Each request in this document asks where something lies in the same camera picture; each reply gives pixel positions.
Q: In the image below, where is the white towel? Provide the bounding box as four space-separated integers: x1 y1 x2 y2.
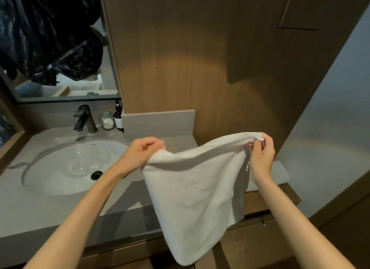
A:
246 160 291 193
141 131 265 267

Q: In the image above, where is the grey stone backsplash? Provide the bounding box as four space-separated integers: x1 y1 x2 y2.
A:
121 109 196 141

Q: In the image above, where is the white oval sink basin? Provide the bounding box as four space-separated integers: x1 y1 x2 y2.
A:
22 140 129 197

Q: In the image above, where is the person's right forearm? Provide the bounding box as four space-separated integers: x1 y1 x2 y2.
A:
254 175 357 269

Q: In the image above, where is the person's right hand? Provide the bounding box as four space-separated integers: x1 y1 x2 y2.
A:
246 132 276 186

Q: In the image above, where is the wall mirror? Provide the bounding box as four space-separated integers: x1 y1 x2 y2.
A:
0 0 121 104

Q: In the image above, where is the wooden back panel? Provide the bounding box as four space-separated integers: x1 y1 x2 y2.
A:
99 0 370 156

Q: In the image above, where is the wooden vanity base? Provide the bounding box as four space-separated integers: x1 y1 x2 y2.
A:
76 236 172 269

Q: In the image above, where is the wooden cabinet flap door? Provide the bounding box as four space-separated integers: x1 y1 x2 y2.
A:
198 214 293 269

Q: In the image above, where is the person's left forearm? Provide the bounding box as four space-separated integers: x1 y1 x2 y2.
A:
24 167 126 269

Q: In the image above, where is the dark pump bottle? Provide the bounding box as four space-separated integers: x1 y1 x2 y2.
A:
113 99 124 131

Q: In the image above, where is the black faucet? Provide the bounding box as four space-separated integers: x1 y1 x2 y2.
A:
72 104 99 135

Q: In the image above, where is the glass jar with cotton pads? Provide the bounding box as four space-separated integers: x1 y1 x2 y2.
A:
98 111 116 131

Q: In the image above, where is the person's left hand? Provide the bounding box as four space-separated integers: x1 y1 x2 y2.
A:
115 136 167 179

